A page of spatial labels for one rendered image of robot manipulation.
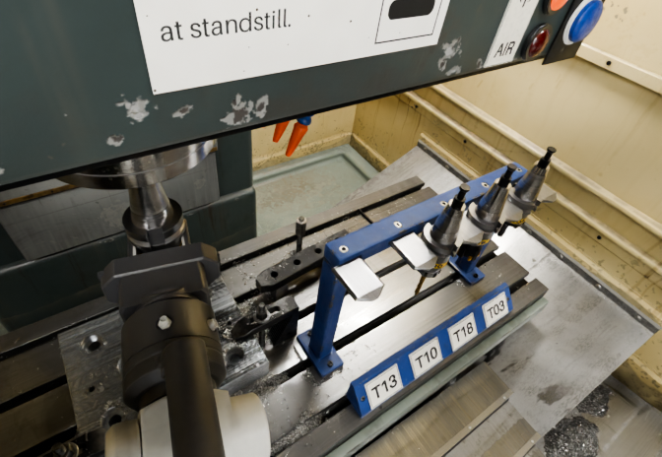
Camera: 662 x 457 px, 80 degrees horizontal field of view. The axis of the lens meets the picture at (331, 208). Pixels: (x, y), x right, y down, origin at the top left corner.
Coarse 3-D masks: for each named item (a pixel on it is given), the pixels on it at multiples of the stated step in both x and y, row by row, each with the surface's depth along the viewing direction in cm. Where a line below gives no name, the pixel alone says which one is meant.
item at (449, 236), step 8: (448, 208) 59; (456, 208) 59; (464, 208) 59; (440, 216) 61; (448, 216) 59; (456, 216) 59; (440, 224) 61; (448, 224) 60; (456, 224) 60; (432, 232) 63; (440, 232) 61; (448, 232) 61; (456, 232) 61; (440, 240) 62; (448, 240) 62
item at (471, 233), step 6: (462, 222) 68; (468, 222) 68; (462, 228) 67; (468, 228) 67; (474, 228) 67; (480, 228) 67; (462, 234) 66; (468, 234) 66; (474, 234) 66; (480, 234) 66; (468, 240) 65; (474, 240) 65; (480, 240) 65
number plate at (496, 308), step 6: (498, 294) 90; (504, 294) 91; (492, 300) 89; (498, 300) 90; (504, 300) 91; (486, 306) 88; (492, 306) 89; (498, 306) 90; (504, 306) 91; (486, 312) 88; (492, 312) 89; (498, 312) 90; (504, 312) 91; (486, 318) 88; (492, 318) 89; (498, 318) 90; (486, 324) 88
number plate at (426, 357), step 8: (432, 344) 80; (416, 352) 78; (424, 352) 79; (432, 352) 80; (440, 352) 81; (416, 360) 78; (424, 360) 79; (432, 360) 80; (416, 368) 78; (424, 368) 79; (416, 376) 78
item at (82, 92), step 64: (0, 0) 11; (64, 0) 12; (128, 0) 13; (0, 64) 12; (64, 64) 13; (128, 64) 14; (384, 64) 21; (448, 64) 24; (512, 64) 30; (0, 128) 13; (64, 128) 14; (128, 128) 16; (192, 128) 17; (256, 128) 20
